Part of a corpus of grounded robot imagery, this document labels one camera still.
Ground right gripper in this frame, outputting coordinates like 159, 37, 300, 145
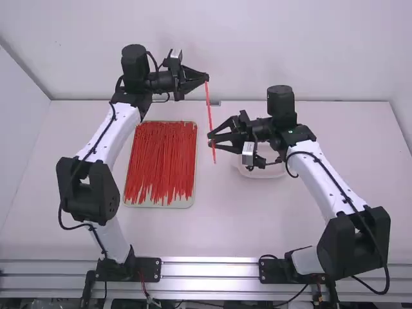
208, 109, 259, 156

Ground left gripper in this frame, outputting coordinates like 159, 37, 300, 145
172, 63, 211, 102

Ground orange cable tie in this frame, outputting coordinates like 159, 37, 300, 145
204, 81, 218, 165

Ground white dish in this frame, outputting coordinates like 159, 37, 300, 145
232, 143, 287, 180

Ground pale tray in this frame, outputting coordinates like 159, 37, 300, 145
122, 120, 200, 209

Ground silver rails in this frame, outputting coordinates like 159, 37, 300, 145
0, 256, 412, 302

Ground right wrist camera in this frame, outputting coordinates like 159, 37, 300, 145
240, 142, 258, 167

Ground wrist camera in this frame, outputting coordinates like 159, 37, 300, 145
167, 48, 184, 69
240, 142, 258, 167

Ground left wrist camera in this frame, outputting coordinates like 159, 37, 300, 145
167, 48, 184, 69

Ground black cable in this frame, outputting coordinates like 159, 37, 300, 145
350, 257, 391, 295
147, 50, 162, 71
284, 151, 302, 178
57, 205, 95, 231

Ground row of orange cable ties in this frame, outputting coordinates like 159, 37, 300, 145
124, 120, 198, 206

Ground red wire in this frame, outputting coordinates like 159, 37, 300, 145
138, 270, 151, 299

